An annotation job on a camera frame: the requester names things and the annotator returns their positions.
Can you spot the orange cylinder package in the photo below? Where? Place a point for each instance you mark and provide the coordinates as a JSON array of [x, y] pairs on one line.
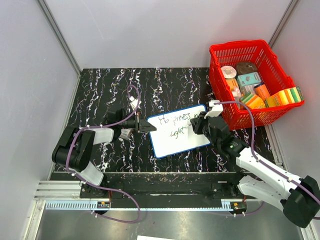
[[262, 91]]

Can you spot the red plastic basket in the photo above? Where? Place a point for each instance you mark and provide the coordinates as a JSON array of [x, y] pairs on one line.
[[236, 114]]

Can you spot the yellow orange sponge pack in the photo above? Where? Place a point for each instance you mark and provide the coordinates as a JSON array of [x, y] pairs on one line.
[[285, 97]]

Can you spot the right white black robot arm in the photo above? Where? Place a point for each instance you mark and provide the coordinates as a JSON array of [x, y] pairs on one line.
[[297, 197]]

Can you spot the white paper sheet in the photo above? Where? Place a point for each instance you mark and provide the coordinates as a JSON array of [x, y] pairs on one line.
[[142, 237]]

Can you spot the green yellow sponge box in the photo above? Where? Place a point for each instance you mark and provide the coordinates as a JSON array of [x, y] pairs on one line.
[[253, 101]]

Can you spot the teal box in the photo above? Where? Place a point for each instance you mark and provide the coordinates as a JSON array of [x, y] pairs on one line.
[[248, 79]]

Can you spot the brown round item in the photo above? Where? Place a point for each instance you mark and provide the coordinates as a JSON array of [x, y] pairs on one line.
[[245, 67]]

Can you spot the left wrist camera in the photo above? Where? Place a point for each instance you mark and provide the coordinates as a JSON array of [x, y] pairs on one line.
[[134, 102]]

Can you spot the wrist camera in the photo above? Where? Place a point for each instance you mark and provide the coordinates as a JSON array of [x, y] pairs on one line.
[[215, 109], [134, 102]]

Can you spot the blue framed whiteboard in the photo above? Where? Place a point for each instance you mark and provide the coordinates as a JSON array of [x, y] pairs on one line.
[[174, 133]]

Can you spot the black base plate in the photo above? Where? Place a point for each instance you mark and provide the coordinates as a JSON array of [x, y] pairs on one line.
[[207, 185]]

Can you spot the orange pink package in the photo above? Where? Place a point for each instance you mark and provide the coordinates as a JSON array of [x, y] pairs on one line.
[[233, 84]]

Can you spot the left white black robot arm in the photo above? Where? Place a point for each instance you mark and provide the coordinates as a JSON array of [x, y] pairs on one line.
[[74, 147]]

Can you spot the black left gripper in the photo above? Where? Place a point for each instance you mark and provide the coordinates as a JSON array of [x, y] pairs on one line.
[[142, 125]]

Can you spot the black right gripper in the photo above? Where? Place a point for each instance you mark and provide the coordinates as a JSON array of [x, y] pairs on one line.
[[198, 122]]

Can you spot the white slotted cable duct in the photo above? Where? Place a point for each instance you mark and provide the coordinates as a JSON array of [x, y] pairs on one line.
[[147, 204]]

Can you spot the white grey box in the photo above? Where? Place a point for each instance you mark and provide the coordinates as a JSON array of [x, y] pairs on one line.
[[248, 89]]

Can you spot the aluminium rail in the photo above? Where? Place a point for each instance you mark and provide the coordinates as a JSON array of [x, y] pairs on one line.
[[57, 190]]

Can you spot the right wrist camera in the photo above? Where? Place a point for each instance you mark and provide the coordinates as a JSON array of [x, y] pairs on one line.
[[215, 109]]

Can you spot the white tape roll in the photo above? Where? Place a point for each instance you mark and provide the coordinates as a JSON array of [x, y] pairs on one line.
[[228, 72]]

